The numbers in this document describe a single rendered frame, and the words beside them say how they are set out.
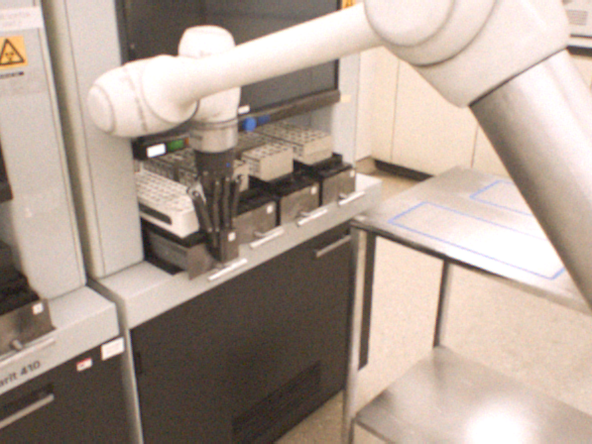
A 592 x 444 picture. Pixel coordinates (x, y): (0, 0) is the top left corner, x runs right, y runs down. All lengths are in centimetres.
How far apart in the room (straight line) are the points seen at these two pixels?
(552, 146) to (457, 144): 294
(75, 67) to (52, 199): 23
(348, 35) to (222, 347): 83
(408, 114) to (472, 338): 163
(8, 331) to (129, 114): 42
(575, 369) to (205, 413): 136
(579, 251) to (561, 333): 195
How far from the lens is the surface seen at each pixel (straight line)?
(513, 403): 176
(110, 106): 98
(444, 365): 183
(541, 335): 255
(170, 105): 98
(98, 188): 124
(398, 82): 369
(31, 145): 116
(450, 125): 356
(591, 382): 239
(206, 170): 117
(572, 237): 64
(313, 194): 154
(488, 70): 61
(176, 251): 127
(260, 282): 149
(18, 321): 114
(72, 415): 130
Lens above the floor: 138
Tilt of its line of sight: 26 degrees down
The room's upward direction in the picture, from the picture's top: straight up
